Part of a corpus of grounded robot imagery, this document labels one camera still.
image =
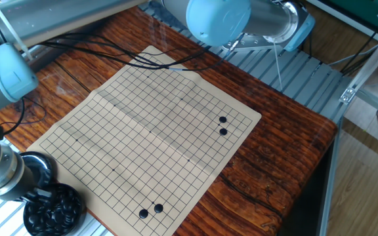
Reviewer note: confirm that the black go stone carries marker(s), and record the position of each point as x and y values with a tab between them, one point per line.
223	131
158	208
222	119
143	213

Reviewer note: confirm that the white zip tie tail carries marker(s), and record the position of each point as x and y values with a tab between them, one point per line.
278	69
12	33

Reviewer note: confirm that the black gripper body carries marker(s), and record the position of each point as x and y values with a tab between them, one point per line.
28	183

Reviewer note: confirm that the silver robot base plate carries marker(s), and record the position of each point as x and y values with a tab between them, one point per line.
251	44

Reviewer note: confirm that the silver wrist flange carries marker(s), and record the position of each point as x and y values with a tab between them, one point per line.
2	170

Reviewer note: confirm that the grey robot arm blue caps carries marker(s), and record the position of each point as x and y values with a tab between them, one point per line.
215	19

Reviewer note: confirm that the black bowl of go stones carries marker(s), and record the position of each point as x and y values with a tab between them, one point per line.
61	216

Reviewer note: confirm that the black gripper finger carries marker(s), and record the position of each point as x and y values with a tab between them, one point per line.
41	193

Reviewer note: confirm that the aluminium frame post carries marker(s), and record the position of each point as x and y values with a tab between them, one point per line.
372	62

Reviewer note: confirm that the beige go board mat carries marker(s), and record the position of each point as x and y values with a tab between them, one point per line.
149	137

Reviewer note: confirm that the black glossy bowl lid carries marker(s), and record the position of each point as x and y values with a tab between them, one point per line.
43	167

